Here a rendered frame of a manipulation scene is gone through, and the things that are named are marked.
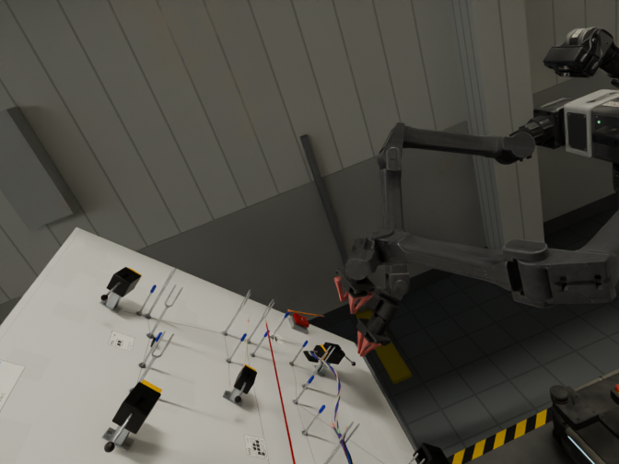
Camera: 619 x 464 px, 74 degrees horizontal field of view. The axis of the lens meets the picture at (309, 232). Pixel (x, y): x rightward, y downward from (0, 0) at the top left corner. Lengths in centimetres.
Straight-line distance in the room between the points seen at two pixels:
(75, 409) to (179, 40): 201
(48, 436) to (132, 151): 199
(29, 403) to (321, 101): 215
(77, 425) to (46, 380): 10
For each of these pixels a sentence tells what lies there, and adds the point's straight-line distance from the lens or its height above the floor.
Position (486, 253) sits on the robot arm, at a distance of 85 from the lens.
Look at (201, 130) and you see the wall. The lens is 251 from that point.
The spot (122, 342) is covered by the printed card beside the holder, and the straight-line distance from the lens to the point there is 97.
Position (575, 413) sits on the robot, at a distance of 210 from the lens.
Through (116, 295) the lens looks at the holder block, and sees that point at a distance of 103.
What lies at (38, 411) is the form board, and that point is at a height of 158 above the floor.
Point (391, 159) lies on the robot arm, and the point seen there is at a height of 154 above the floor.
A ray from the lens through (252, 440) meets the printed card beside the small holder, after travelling 92.
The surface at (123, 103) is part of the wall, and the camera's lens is 254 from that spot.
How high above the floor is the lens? 195
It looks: 25 degrees down
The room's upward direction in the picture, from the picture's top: 20 degrees counter-clockwise
